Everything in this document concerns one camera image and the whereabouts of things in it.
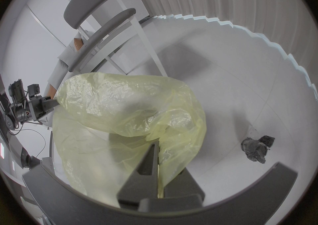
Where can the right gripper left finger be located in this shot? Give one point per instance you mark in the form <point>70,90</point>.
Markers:
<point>144,174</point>

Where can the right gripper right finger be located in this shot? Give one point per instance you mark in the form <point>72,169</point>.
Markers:
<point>186,184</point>

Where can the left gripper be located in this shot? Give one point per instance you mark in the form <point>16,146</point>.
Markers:
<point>36,109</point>

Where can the yellow plastic bag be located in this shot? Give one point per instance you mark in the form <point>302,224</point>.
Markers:
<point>129,99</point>

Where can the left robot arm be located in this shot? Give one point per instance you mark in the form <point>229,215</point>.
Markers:
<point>16,109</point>

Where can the crumpled black plastic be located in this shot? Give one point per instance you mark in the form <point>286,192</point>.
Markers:
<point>254,149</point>

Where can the pale grey sofa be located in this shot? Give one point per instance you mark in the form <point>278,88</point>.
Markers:
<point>63,64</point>

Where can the orange cushion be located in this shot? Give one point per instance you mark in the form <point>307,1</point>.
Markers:
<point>78,43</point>

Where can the grey and white chair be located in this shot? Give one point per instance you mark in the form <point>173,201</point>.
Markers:
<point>92,0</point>

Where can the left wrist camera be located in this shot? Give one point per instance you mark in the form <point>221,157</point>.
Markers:
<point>34,89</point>

